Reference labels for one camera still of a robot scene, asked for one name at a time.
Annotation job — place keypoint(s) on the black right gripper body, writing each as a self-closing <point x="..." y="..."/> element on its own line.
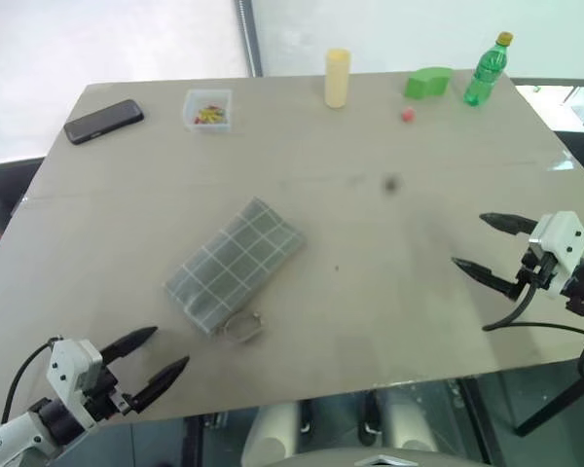
<point x="537" y="272"/>

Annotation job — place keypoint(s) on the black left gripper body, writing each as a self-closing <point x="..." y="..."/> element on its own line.
<point x="104" y="394"/>

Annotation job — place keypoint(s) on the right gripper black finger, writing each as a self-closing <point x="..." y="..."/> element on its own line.
<point x="511" y="225"/>
<point x="489" y="278"/>

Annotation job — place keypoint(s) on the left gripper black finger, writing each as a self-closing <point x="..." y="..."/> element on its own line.
<point x="126" y="343"/>
<point x="160" y="382"/>

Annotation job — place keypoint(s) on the grey checkered cloth pouch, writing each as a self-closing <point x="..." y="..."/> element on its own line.
<point x="233" y="265"/>

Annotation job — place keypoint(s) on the dark desk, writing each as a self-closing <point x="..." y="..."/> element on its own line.
<point x="579" y="141"/>

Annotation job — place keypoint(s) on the pale grey rounded cylinder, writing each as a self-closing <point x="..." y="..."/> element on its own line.
<point x="409" y="420"/>
<point x="270" y="433"/>

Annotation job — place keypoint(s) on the black table leg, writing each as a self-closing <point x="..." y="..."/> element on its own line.
<point x="559" y="399"/>

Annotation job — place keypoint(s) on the small red object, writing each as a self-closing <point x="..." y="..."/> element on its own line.
<point x="408" y="115"/>

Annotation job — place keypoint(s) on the green plastic bottle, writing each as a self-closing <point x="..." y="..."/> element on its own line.
<point x="484" y="73"/>

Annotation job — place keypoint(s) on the green curved block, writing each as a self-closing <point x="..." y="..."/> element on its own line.
<point x="426" y="83"/>

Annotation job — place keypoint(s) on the dark furniture piece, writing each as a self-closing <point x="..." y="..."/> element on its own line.
<point x="2" y="194"/>

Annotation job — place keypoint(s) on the black smartphone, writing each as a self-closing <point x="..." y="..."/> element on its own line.
<point x="103" y="121"/>

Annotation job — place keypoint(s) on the pale yellow cylindrical container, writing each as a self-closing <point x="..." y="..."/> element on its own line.
<point x="337" y="80"/>

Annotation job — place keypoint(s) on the colourful small clips pile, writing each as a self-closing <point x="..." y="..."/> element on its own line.
<point x="210" y="115"/>

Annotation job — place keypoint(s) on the clear plastic box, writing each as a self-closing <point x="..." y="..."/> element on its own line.
<point x="191" y="104"/>

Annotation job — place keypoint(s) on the grey metal pole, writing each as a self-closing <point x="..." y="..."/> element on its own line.
<point x="249" y="39"/>

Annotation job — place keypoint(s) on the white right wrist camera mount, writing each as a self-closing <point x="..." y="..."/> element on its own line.
<point x="564" y="238"/>

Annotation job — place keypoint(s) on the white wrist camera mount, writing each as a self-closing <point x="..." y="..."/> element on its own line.
<point x="70" y="367"/>
<point x="564" y="238"/>

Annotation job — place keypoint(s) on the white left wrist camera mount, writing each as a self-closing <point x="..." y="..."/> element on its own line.
<point x="70" y="367"/>

